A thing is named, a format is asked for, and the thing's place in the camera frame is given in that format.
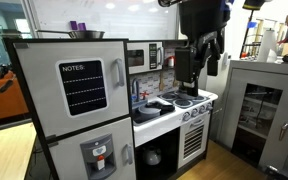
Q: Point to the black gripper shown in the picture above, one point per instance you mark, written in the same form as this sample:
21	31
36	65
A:
187	70

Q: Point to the grey toy pot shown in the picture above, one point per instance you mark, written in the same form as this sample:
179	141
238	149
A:
150	109

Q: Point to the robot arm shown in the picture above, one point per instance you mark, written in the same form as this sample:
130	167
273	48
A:
203	22

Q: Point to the grey toy sink basin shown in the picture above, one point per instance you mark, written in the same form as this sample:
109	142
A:
140	117

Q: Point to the white kettle under sink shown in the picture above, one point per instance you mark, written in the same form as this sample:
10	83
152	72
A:
152	156

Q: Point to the red white toy cup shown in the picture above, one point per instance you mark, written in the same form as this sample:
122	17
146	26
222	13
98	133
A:
171	61

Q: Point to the toy microwave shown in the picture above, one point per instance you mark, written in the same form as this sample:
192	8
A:
145	56

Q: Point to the toy stovetop burners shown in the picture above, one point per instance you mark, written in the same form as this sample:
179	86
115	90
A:
178	100

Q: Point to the toy faucet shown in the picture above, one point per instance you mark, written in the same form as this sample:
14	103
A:
135	89

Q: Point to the white toy oven door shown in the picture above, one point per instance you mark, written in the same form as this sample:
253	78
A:
193	137

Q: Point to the whiteboard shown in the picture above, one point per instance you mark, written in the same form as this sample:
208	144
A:
132	19

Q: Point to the white paper towel roll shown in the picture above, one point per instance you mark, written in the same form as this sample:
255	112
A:
267	51

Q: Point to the grey metal cabinet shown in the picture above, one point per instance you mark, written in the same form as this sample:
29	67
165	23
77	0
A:
254	124

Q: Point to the black notes chalkboard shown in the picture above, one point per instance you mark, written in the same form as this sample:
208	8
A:
84	86

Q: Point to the purple block right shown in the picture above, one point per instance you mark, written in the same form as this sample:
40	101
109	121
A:
82	26

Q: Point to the purple block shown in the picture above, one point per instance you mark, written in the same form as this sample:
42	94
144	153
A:
82	26
73	25

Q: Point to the metal saucepan on fridge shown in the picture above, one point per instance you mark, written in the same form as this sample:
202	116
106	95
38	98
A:
84	34

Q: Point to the white toy fridge upper door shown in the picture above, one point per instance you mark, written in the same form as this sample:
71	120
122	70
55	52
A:
39	63

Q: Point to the white toy fridge door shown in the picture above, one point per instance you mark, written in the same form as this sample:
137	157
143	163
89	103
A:
68	159
39	63

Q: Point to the purple block left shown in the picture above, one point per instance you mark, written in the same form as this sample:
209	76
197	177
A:
73	25

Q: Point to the white toy fridge lower door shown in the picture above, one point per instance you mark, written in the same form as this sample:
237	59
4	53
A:
68	159

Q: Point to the grey toy water dispenser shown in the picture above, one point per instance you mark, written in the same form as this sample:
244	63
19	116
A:
98	156

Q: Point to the orange sofa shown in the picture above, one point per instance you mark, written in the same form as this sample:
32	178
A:
12	102

